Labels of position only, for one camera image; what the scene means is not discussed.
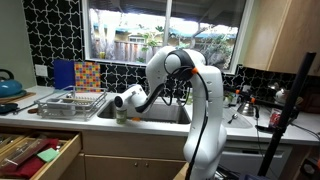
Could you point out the black tripod pole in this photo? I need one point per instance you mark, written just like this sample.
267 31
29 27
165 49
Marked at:
286 113

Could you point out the black pan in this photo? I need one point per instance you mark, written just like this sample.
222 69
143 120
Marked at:
7 108

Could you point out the white kettle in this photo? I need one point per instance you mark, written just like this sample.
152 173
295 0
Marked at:
281 96

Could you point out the wooden trivet board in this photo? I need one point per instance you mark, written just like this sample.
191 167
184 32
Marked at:
20 96

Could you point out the red cloth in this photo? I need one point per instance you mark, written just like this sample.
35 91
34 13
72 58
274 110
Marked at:
30 165

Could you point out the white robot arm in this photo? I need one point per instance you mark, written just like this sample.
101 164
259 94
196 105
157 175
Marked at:
206 100

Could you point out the grey dish drying mat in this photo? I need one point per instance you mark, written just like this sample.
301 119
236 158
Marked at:
241 121

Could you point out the white dishwasher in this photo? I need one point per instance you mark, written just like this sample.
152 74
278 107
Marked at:
253 156

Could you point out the colourful mosaic board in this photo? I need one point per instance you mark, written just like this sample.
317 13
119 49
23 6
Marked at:
87 76

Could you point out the green sponge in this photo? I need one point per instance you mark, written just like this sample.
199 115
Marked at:
48 155

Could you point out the white wall switch plate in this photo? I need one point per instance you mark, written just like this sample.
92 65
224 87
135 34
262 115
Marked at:
41 70

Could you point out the stainless steel sink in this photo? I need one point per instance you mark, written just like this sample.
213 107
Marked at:
180 115

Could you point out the metal spoon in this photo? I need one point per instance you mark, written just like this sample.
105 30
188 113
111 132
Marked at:
233 117

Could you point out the wooden wall cabinet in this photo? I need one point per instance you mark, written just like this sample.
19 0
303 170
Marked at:
293 33

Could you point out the window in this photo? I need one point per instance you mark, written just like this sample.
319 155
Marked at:
133 33

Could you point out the green soap pump bottle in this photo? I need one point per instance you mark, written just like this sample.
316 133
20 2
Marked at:
121 116

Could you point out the blue cutting board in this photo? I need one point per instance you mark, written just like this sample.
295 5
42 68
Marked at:
64 73

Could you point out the small orange cup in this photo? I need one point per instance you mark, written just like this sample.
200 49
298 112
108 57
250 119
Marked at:
136 119

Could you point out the wooden base cabinet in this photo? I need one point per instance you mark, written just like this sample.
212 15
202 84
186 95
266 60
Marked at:
133 145

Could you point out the metal cabinet knob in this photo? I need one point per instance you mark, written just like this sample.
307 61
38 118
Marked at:
145 164
135 163

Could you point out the open wooden drawer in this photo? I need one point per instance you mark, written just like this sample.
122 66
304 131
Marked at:
63 156

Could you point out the small green dish soap bottle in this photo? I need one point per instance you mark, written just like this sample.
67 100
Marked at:
190 100

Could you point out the teal kettle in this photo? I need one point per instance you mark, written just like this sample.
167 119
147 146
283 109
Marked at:
10 87

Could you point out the steel gooseneck kettle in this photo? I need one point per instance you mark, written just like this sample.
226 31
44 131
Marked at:
246 109

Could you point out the red drink can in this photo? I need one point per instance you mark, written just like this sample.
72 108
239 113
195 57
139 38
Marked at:
275 117

